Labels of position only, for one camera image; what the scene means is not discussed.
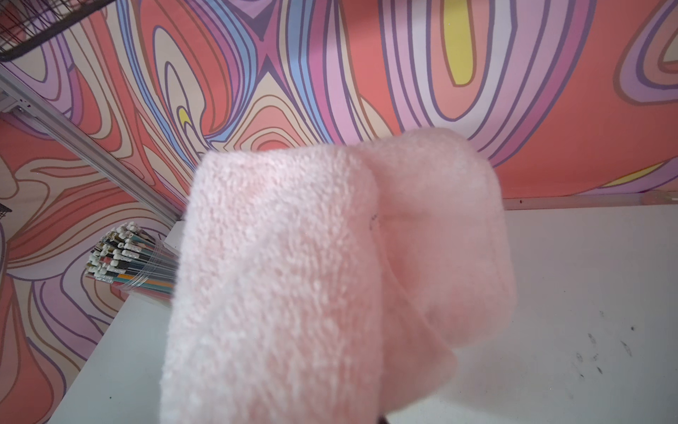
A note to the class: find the pink terry rag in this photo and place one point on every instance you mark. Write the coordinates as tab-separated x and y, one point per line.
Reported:
333	284

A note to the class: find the pencil cup on table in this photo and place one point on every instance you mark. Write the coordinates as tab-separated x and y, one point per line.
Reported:
132	260

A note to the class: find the left wire basket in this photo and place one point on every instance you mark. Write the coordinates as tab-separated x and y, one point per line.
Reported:
27	24

